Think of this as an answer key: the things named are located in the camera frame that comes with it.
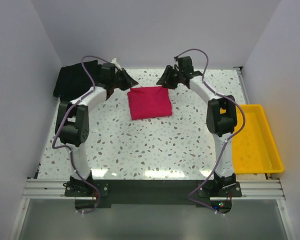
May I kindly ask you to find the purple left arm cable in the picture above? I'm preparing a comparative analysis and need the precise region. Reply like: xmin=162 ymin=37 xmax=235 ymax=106
xmin=51 ymin=55 xmax=116 ymax=215

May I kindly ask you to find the magenta pink t-shirt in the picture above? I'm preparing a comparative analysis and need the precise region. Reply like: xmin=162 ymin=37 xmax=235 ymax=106
xmin=127 ymin=86 xmax=173 ymax=121

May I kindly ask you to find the yellow plastic tray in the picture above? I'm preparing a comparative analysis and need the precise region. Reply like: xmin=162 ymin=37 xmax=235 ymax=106
xmin=232 ymin=104 xmax=284 ymax=175

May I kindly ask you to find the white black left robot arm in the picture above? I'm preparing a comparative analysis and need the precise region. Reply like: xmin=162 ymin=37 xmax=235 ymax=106
xmin=52 ymin=60 xmax=138 ymax=196

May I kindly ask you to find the aluminium front rail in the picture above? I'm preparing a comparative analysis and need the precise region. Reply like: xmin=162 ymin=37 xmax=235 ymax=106
xmin=21 ymin=179 xmax=285 ymax=200

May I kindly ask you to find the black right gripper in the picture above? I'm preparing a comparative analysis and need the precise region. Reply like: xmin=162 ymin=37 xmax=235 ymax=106
xmin=156 ymin=65 xmax=184 ymax=90

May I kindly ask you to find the black folded t-shirt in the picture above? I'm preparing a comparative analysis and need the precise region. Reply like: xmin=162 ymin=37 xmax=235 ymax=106
xmin=53 ymin=63 xmax=93 ymax=101

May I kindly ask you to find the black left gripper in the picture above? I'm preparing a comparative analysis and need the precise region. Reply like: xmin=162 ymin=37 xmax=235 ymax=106
xmin=111 ymin=68 xmax=138 ymax=92

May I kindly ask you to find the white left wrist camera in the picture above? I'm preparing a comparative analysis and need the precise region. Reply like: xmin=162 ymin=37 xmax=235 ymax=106
xmin=111 ymin=57 xmax=122 ymax=71

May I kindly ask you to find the aluminium rail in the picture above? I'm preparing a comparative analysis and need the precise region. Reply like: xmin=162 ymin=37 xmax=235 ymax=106
xmin=234 ymin=66 xmax=250 ymax=104
xmin=21 ymin=179 xmax=285 ymax=200

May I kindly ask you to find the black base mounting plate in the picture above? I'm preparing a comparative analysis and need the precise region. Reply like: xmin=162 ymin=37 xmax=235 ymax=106
xmin=63 ymin=176 xmax=242 ymax=213

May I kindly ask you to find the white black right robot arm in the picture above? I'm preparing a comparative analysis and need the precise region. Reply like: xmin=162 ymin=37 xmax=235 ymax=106
xmin=156 ymin=56 xmax=238 ymax=197

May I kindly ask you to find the aluminium right side rail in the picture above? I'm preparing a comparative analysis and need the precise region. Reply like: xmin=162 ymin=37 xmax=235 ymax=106
xmin=234 ymin=66 xmax=250 ymax=104

